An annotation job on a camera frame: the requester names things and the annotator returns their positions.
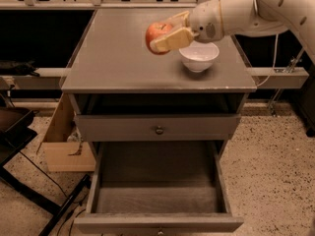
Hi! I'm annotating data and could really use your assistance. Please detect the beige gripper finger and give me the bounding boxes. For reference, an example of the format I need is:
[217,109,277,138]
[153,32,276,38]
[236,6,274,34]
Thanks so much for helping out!
[162,11,190,28]
[150,28,194,53]

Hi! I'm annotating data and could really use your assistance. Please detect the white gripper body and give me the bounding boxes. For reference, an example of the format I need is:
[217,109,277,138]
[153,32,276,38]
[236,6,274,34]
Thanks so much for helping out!
[189,0,223,43]

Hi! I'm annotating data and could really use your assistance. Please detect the red apple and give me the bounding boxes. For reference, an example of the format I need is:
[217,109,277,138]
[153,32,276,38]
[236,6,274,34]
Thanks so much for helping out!
[146,22,172,55]

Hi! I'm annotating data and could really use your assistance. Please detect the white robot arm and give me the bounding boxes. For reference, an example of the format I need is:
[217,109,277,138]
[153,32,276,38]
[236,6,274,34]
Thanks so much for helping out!
[149,0,315,62]

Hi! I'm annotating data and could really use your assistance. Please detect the grey wooden drawer cabinet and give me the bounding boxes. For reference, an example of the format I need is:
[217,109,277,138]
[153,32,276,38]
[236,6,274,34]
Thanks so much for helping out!
[60,7,257,149]

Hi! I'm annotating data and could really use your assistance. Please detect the grey top drawer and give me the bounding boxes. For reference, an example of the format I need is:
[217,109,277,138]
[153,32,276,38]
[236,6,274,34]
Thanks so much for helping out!
[75,114,240,142]

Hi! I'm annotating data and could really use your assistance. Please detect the grey open middle drawer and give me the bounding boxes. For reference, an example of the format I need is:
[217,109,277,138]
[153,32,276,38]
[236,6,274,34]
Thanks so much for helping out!
[75,141,243,236]

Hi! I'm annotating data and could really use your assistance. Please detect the white ceramic bowl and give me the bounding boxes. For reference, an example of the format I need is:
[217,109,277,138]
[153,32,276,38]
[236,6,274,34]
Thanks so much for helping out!
[179,41,220,73]

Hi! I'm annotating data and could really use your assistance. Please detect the round brass top knob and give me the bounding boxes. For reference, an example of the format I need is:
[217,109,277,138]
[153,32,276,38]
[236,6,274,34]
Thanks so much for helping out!
[156,126,164,135]

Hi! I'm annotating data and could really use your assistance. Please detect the cardboard box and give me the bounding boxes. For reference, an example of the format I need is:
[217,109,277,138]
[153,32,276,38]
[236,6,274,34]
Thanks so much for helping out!
[41,94,95,172]

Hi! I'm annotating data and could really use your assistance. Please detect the black metal stand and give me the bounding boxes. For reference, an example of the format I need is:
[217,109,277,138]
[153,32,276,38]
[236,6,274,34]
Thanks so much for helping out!
[0,107,91,236]

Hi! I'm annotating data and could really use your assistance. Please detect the white cable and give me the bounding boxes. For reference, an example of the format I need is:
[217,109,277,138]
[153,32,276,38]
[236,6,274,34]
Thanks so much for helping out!
[255,32,280,88]

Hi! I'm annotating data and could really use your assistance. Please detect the metal frame rail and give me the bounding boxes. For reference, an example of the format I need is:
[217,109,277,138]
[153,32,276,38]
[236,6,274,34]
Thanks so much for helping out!
[0,67,309,90]

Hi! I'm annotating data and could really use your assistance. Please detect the black floor cable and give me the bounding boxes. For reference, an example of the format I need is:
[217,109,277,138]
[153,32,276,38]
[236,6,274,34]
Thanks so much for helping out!
[19,150,87,236]

